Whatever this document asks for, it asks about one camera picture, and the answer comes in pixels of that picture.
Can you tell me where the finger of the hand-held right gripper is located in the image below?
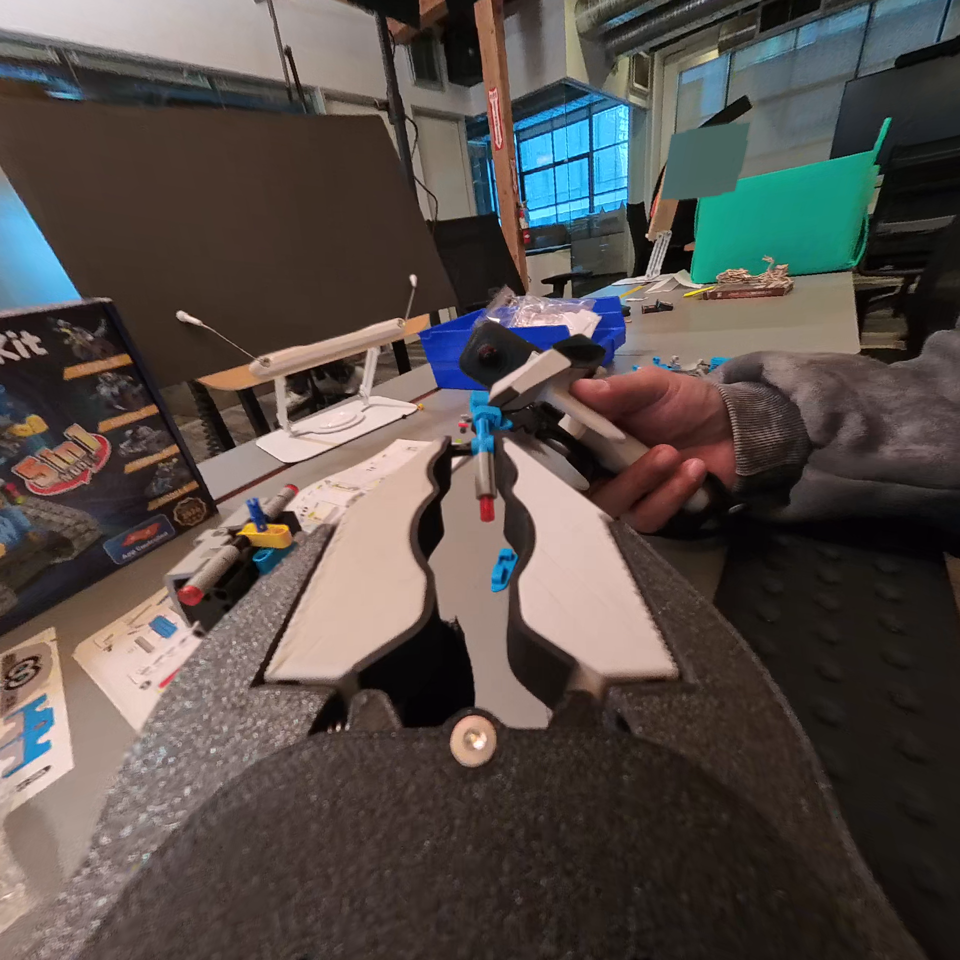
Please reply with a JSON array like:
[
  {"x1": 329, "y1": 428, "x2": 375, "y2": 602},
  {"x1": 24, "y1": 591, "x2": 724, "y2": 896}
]
[
  {"x1": 488, "y1": 348, "x2": 583, "y2": 418},
  {"x1": 518, "y1": 428, "x2": 604, "y2": 499}
]

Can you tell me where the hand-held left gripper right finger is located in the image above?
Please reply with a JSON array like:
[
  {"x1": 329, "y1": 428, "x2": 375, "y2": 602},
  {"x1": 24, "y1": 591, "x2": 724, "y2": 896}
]
[{"x1": 500, "y1": 438, "x2": 682, "y2": 706}]

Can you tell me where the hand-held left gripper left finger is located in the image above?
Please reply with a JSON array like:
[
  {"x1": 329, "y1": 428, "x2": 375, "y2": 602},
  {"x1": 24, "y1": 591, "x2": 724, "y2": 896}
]
[{"x1": 263, "y1": 438, "x2": 454, "y2": 703}]

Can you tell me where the small blue connector brick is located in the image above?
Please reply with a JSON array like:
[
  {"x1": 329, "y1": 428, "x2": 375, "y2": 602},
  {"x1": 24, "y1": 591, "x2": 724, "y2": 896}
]
[{"x1": 459, "y1": 387, "x2": 513, "y2": 454}]

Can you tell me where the grey axle with red end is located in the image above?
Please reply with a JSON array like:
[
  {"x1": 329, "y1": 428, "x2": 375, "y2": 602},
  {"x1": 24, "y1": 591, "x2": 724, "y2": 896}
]
[{"x1": 474, "y1": 444, "x2": 498, "y2": 523}]

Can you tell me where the person's right forearm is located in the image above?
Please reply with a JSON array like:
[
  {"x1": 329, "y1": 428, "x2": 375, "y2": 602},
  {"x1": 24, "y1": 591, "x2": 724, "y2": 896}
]
[{"x1": 705, "y1": 323, "x2": 960, "y2": 559}]

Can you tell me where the grey desk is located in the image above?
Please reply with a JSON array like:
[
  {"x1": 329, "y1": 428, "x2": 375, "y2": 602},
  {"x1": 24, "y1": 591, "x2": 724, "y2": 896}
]
[{"x1": 0, "y1": 270, "x2": 864, "y2": 901}]

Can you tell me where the person's right hand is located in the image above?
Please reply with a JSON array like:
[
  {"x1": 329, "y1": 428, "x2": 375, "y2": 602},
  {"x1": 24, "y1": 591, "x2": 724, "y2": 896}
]
[{"x1": 570, "y1": 366, "x2": 742, "y2": 537}]

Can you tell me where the blue plastic bin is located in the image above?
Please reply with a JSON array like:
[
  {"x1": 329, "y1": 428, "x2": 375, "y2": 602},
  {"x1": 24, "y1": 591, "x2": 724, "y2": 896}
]
[{"x1": 420, "y1": 293, "x2": 628, "y2": 393}]

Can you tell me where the clear plastic bag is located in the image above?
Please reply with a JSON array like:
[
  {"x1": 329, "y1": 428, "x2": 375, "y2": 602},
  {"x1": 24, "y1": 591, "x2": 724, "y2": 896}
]
[{"x1": 483, "y1": 293, "x2": 603, "y2": 336}]

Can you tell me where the black office chair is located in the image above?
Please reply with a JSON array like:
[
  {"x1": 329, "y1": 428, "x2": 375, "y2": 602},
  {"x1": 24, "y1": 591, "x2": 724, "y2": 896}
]
[{"x1": 432, "y1": 215, "x2": 528, "y2": 315}]

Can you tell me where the black blue brick model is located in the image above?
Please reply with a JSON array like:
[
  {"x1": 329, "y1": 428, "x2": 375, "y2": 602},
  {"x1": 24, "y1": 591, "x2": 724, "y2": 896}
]
[{"x1": 165, "y1": 480, "x2": 301, "y2": 631}]

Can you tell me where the pile of small bricks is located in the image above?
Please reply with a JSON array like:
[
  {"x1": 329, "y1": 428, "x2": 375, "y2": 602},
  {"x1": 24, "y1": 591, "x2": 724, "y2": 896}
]
[{"x1": 645, "y1": 353, "x2": 730, "y2": 378}]

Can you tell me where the wooden column with red sign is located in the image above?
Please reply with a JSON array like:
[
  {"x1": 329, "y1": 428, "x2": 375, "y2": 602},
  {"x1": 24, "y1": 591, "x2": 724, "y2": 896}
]
[{"x1": 474, "y1": 0, "x2": 531, "y2": 294}]

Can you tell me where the folded instruction leaflet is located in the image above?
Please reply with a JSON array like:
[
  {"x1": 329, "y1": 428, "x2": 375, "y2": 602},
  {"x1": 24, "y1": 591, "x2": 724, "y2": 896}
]
[{"x1": 75, "y1": 590, "x2": 205, "y2": 733}]

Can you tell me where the small wooden model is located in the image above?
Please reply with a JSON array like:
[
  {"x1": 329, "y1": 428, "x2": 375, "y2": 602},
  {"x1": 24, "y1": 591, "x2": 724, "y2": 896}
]
[{"x1": 705, "y1": 255, "x2": 798, "y2": 303}]

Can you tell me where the black perforated panel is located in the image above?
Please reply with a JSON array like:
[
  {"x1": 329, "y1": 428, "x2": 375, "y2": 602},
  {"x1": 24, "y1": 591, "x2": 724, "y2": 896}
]
[{"x1": 713, "y1": 518, "x2": 960, "y2": 960}]

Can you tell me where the robot kit box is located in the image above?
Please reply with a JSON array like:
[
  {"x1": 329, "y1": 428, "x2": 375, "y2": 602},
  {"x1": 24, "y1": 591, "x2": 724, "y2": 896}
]
[{"x1": 0, "y1": 297, "x2": 220, "y2": 634}]

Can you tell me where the teal plastic panel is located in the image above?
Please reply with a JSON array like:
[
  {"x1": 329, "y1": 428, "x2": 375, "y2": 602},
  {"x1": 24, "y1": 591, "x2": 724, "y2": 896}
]
[{"x1": 690, "y1": 120, "x2": 895, "y2": 288}]

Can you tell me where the blue sticker sheet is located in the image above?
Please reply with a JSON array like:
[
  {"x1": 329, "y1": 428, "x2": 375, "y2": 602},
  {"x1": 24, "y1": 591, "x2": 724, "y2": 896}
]
[{"x1": 0, "y1": 627, "x2": 75, "y2": 814}]

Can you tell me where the black computer monitor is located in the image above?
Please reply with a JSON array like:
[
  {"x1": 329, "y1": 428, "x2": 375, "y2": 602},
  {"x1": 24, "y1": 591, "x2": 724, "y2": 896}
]
[{"x1": 833, "y1": 45, "x2": 960, "y2": 169}]

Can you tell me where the metal ventilation duct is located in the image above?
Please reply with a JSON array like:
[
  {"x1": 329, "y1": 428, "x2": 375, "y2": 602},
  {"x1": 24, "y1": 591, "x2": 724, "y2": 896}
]
[{"x1": 578, "y1": 0, "x2": 784, "y2": 55}]

